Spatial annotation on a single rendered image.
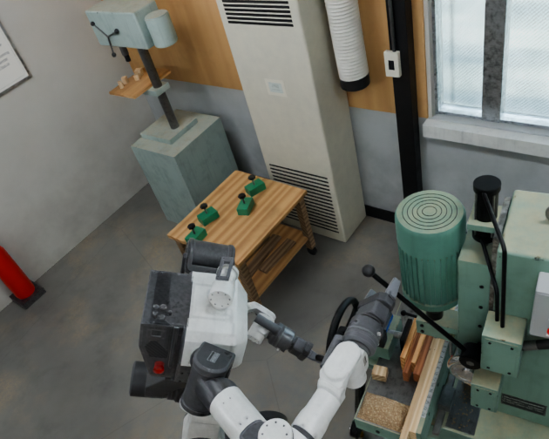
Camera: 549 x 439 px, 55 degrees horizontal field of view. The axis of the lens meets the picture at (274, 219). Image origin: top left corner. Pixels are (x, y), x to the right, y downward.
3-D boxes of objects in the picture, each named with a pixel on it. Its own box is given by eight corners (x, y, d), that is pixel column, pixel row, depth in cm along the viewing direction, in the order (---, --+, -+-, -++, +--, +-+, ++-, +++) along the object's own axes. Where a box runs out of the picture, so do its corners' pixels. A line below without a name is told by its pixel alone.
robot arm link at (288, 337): (298, 368, 197) (271, 351, 198) (309, 345, 201) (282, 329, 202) (305, 361, 186) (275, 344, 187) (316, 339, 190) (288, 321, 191)
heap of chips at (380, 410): (366, 391, 166) (365, 385, 164) (410, 406, 159) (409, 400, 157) (356, 416, 161) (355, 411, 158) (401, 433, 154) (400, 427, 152)
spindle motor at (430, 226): (412, 261, 163) (405, 185, 142) (471, 273, 154) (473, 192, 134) (394, 305, 152) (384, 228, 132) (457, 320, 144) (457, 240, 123)
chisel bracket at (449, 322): (423, 318, 171) (421, 302, 166) (467, 329, 164) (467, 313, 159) (416, 336, 167) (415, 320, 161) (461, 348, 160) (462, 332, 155)
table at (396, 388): (388, 280, 205) (386, 269, 201) (469, 297, 190) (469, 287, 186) (328, 418, 169) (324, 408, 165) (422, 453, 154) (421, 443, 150)
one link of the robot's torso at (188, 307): (131, 408, 153) (137, 334, 130) (146, 315, 179) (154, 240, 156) (231, 415, 158) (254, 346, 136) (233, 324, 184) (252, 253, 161)
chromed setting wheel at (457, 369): (448, 370, 159) (448, 347, 151) (491, 382, 153) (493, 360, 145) (446, 379, 157) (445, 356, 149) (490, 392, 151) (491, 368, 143)
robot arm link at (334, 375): (364, 346, 125) (335, 391, 118) (369, 366, 131) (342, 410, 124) (342, 335, 129) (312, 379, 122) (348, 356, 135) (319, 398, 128)
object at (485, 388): (477, 378, 155) (477, 355, 147) (502, 385, 151) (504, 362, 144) (470, 406, 149) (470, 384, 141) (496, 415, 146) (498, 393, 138)
